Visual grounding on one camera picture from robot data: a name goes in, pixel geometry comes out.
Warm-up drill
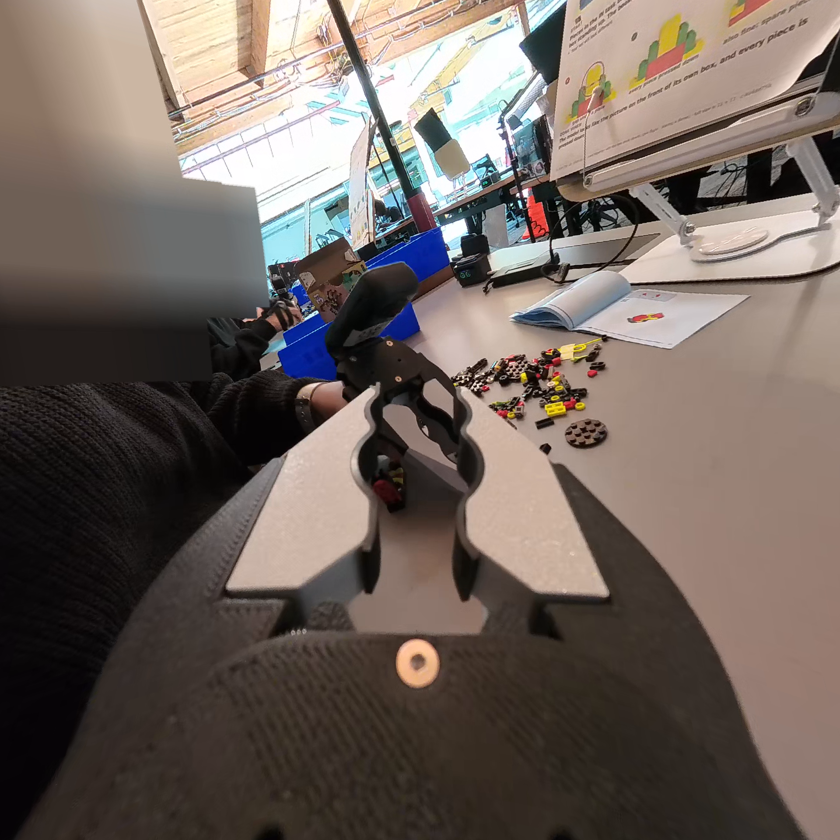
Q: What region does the black charger case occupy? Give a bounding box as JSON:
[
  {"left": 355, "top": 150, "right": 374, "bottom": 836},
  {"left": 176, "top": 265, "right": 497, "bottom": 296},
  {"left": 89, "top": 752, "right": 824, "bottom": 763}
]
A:
[{"left": 453, "top": 252, "right": 493, "bottom": 290}]

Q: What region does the pile of lego pieces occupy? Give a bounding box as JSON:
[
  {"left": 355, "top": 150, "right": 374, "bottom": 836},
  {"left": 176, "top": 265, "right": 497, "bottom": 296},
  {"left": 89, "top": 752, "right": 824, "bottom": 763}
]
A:
[{"left": 451, "top": 335, "right": 606, "bottom": 421}]

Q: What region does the open lego instruction booklet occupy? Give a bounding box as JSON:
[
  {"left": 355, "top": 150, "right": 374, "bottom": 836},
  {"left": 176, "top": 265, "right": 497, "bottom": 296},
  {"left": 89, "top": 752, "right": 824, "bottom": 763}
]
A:
[{"left": 511, "top": 270, "right": 750, "bottom": 350}]

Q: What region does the person's left hand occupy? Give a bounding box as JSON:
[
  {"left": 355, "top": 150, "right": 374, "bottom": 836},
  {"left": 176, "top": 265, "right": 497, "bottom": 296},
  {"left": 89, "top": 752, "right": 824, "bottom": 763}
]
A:
[{"left": 314, "top": 379, "right": 351, "bottom": 422}]

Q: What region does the colourful lego box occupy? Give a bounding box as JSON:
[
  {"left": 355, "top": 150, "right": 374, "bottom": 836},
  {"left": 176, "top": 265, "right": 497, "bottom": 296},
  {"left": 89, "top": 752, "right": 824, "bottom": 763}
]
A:
[{"left": 295, "top": 238, "right": 368, "bottom": 322}]

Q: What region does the brown watch strap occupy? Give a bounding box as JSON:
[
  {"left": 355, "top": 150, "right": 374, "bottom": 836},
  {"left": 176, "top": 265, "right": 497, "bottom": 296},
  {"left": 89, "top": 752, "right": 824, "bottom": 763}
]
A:
[{"left": 294, "top": 382, "right": 324, "bottom": 434}]

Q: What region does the background work desk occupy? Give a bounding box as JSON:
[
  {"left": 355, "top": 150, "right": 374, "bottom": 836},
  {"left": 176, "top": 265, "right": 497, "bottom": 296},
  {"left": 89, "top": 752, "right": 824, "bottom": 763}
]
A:
[{"left": 433, "top": 164, "right": 559, "bottom": 237}]

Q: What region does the black round lego plate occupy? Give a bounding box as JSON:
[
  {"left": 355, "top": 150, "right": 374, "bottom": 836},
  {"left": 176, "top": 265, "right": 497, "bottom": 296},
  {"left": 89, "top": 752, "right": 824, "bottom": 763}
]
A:
[{"left": 564, "top": 418, "right": 609, "bottom": 451}]

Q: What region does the person's left forearm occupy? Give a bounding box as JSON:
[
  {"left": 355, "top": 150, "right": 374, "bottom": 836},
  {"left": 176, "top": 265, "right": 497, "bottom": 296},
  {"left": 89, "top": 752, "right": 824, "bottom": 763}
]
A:
[{"left": 210, "top": 371, "right": 329, "bottom": 460}]

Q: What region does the blue plastic bin with label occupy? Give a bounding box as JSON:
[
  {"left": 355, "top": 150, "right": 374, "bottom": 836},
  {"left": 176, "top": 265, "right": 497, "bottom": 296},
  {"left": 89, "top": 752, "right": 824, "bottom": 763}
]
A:
[{"left": 279, "top": 298, "right": 421, "bottom": 382}]

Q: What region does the long black red yellow lego build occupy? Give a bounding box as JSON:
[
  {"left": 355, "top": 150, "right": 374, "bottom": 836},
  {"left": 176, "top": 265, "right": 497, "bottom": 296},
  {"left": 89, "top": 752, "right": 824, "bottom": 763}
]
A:
[{"left": 371, "top": 459, "right": 408, "bottom": 514}]

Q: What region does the grey desk cable flap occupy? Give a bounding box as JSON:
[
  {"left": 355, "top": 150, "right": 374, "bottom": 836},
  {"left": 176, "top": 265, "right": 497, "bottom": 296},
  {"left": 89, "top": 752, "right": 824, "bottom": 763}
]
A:
[{"left": 558, "top": 233, "right": 660, "bottom": 266}]

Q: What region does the white display board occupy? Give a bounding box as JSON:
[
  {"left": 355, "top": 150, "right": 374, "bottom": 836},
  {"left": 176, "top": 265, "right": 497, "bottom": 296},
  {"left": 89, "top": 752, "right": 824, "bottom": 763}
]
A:
[{"left": 348, "top": 121, "right": 380, "bottom": 250}]

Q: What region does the instruction sheet board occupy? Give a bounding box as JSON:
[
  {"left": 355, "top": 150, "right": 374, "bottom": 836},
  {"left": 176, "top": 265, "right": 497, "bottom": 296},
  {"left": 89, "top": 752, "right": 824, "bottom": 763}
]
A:
[{"left": 550, "top": 0, "right": 840, "bottom": 198}]

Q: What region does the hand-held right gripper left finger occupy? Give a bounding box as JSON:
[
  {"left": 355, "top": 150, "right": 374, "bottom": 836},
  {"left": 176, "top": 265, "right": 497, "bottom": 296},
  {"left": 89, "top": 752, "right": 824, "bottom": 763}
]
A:
[{"left": 225, "top": 384, "right": 383, "bottom": 631}]

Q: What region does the black flat device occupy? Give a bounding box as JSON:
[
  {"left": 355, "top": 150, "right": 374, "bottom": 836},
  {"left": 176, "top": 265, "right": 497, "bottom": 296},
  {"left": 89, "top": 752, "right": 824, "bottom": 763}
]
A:
[{"left": 489, "top": 258, "right": 562, "bottom": 290}]

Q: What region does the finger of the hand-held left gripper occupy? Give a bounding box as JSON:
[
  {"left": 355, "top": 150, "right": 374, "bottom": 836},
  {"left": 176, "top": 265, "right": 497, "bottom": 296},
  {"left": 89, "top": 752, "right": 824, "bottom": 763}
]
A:
[
  {"left": 406, "top": 384, "right": 469, "bottom": 497},
  {"left": 375, "top": 400, "right": 411, "bottom": 472}
]

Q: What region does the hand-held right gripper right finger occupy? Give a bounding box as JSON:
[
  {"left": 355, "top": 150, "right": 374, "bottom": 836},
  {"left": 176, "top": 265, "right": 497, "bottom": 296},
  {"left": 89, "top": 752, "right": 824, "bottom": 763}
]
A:
[{"left": 453, "top": 387, "right": 611, "bottom": 635}]

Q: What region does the black steel column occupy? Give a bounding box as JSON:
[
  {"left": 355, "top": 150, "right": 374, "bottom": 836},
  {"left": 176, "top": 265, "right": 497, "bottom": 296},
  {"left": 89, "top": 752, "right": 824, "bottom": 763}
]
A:
[{"left": 327, "top": 0, "right": 424, "bottom": 204}]

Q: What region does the black cable loop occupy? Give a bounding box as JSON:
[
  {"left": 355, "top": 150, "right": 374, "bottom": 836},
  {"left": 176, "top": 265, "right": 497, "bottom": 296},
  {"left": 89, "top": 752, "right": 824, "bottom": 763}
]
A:
[{"left": 548, "top": 197, "right": 641, "bottom": 283}]

